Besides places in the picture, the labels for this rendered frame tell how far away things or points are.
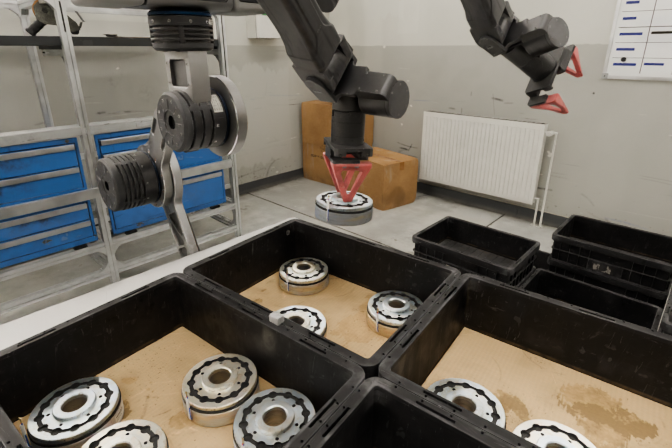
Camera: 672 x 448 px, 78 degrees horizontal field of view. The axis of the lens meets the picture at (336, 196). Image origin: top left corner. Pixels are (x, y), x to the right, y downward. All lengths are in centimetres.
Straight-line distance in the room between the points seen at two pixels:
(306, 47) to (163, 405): 52
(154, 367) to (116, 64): 282
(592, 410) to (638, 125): 276
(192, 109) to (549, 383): 85
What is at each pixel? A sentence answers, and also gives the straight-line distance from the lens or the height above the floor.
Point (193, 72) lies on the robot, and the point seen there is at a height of 124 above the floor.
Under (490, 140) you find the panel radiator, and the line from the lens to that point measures 350.
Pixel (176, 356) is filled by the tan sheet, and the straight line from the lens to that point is 75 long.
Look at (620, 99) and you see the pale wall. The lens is 335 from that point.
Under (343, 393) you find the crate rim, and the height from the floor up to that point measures 93.
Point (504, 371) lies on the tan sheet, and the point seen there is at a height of 83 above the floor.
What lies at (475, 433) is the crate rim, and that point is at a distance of 50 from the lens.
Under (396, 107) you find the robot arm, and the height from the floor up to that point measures 121.
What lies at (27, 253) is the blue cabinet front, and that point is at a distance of 252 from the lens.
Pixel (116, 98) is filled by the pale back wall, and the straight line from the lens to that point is 339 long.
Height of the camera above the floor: 129
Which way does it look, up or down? 20 degrees down
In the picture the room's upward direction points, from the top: straight up
